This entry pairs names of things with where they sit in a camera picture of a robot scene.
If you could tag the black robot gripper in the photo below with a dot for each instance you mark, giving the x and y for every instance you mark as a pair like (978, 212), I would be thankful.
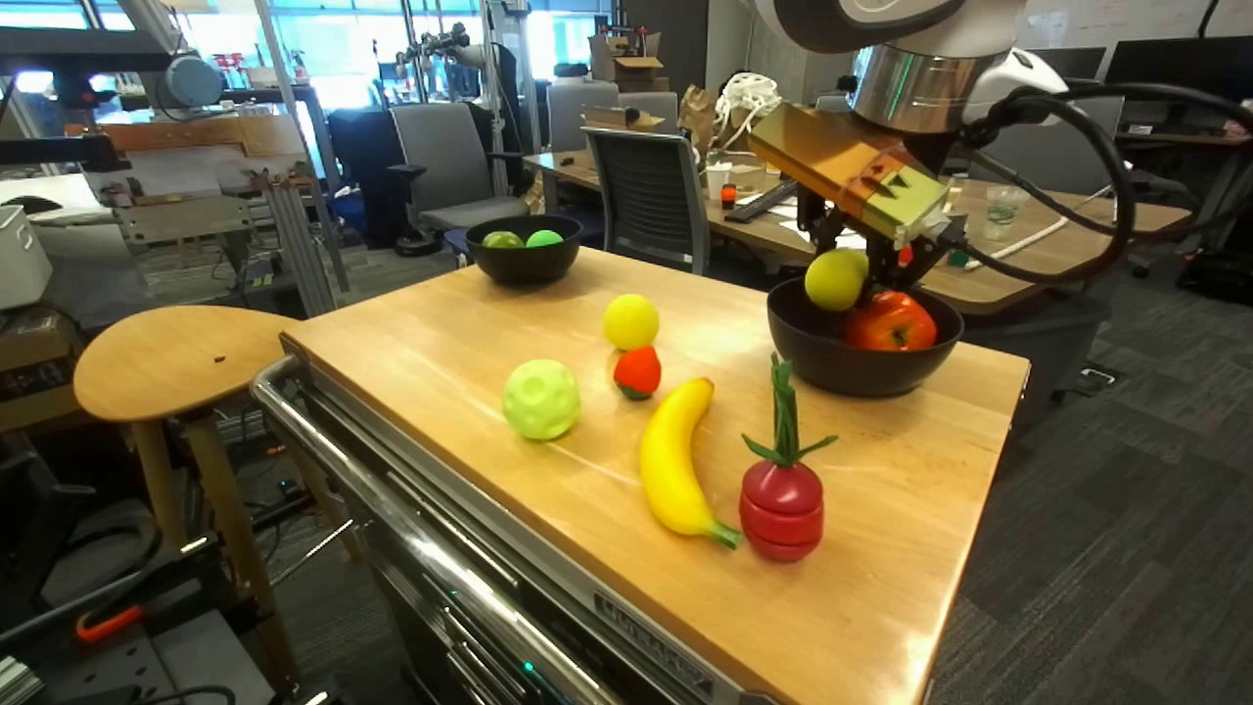
(893, 263)

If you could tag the red orange toy apple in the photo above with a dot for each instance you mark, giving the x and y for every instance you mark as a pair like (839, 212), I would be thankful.
(893, 321)

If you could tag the yellow ball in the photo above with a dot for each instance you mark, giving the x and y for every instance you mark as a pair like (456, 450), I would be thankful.
(835, 279)
(632, 321)

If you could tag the yellow toy banana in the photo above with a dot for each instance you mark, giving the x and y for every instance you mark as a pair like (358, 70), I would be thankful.
(666, 468)

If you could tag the green smooth ball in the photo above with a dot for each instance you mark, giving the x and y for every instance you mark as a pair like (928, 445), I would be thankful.
(544, 236)

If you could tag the green toy avocado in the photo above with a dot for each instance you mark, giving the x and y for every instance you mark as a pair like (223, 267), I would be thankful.
(503, 239)

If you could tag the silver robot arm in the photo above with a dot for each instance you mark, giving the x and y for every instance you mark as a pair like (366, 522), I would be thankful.
(928, 74)

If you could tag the black bowl far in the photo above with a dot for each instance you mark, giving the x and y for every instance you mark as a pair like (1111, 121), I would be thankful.
(817, 346)

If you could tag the black bowl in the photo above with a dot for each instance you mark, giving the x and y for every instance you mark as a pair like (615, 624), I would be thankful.
(817, 346)
(527, 267)

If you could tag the grey office chair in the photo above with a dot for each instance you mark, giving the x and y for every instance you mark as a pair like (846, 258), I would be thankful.
(651, 201)

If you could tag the red toy radish green leaves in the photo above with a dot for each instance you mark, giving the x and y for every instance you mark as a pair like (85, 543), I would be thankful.
(782, 496)

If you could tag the small red toy strawberry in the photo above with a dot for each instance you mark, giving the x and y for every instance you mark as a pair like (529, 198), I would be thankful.
(634, 374)

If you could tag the black bowl near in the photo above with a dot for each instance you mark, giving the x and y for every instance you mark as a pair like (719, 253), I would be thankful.
(527, 267)

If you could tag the light green dimpled ball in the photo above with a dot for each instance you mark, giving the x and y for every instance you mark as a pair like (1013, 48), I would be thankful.
(543, 399)

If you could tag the round wooden stool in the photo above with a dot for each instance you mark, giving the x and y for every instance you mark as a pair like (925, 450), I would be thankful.
(179, 365)

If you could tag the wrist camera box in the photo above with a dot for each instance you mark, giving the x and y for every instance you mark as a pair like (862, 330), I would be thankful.
(854, 167)

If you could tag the metal cart handle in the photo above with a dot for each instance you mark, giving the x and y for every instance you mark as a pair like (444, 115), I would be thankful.
(488, 641)

